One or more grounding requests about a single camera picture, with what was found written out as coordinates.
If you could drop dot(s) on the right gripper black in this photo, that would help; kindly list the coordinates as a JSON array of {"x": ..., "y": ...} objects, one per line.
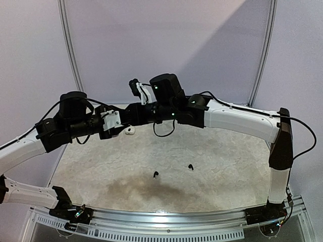
[{"x": 136, "y": 114}]

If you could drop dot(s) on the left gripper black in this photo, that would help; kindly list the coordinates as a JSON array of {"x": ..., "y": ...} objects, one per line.
[{"x": 111, "y": 132}]

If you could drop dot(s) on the white earbud charging case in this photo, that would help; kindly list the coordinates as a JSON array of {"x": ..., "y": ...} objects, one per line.
[{"x": 130, "y": 131}]

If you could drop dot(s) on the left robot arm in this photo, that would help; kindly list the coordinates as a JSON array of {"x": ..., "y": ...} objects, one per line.
[{"x": 77, "y": 116}]

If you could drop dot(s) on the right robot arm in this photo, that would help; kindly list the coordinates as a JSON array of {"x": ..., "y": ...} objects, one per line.
[{"x": 203, "y": 110}]

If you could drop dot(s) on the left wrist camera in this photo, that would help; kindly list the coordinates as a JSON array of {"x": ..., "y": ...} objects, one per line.
[{"x": 111, "y": 119}]

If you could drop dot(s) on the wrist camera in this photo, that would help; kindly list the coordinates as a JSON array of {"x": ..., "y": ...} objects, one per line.
[
  {"x": 111, "y": 119},
  {"x": 139, "y": 90}
]

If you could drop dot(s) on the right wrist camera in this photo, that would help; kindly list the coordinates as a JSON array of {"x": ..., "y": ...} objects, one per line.
[{"x": 139, "y": 90}]

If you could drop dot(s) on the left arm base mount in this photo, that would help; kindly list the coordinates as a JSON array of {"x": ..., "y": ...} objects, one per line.
[{"x": 73, "y": 213}]

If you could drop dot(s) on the left aluminium frame post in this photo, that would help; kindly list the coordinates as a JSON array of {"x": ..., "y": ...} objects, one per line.
[{"x": 69, "y": 44}]

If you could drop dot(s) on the aluminium frame post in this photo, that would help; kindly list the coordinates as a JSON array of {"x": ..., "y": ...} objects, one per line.
[
  {"x": 264, "y": 51},
  {"x": 69, "y": 44}
]

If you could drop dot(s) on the aluminium front rail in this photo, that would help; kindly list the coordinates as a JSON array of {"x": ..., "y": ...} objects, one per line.
[{"x": 114, "y": 225}]

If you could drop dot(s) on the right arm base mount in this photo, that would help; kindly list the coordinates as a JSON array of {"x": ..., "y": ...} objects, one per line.
[{"x": 264, "y": 213}]

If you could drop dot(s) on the right aluminium frame post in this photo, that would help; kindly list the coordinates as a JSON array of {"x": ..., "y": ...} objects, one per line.
[{"x": 264, "y": 51}]

